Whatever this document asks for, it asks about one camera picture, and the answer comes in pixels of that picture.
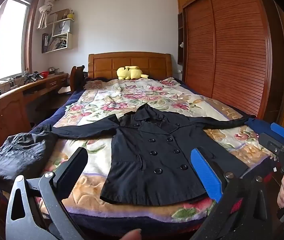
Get wooden slatted wardrobe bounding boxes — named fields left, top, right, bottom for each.
left=177, top=0, right=284, bottom=123

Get cork board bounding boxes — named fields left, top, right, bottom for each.
left=47, top=9, right=70, bottom=25

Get wooden desk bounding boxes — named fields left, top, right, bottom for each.
left=0, top=72, right=70, bottom=160

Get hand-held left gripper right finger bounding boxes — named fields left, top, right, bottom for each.
left=189, top=148, right=270, bottom=240

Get black desk gadget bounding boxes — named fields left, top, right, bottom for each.
left=23, top=72, right=41, bottom=83

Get red bed sheet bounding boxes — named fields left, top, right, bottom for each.
left=228, top=196, right=244, bottom=214

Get tied beige curtain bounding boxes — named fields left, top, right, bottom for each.
left=36, top=0, right=58, bottom=30

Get person's left hand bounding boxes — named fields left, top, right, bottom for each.
left=117, top=228, right=142, bottom=240

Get dark wooden corner shelf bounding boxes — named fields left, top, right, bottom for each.
left=177, top=12, right=184, bottom=64

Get upright folders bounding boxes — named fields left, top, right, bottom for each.
left=42, top=33, right=49, bottom=53

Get dark grey folded jacket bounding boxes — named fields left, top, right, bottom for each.
left=0, top=131, right=58, bottom=180

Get white wall shelf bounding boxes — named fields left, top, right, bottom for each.
left=42, top=17, right=75, bottom=53

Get stack of papers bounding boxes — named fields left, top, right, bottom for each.
left=49, top=35, right=68, bottom=52

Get floral blanket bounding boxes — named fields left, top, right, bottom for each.
left=40, top=77, right=278, bottom=224

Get wooden bed headboard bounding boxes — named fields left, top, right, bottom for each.
left=88, top=52, right=172, bottom=80

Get window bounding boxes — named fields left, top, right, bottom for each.
left=0, top=0, right=41, bottom=80

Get blue cloth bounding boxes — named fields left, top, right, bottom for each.
left=245, top=117, right=274, bottom=137

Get white paper bag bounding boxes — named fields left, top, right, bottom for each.
left=52, top=21, right=70, bottom=37

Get yellow plush toy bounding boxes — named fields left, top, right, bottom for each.
left=116, top=65, right=149, bottom=81

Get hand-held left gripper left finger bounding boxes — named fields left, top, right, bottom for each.
left=5, top=147, right=89, bottom=240

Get black double-breasted coat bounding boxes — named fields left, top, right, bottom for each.
left=50, top=104, right=256, bottom=207

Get wooden chair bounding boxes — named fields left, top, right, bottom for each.
left=69, top=65, right=89, bottom=93

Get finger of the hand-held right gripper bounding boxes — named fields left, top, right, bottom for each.
left=270, top=122, right=284, bottom=139
left=258, top=132, right=284, bottom=153

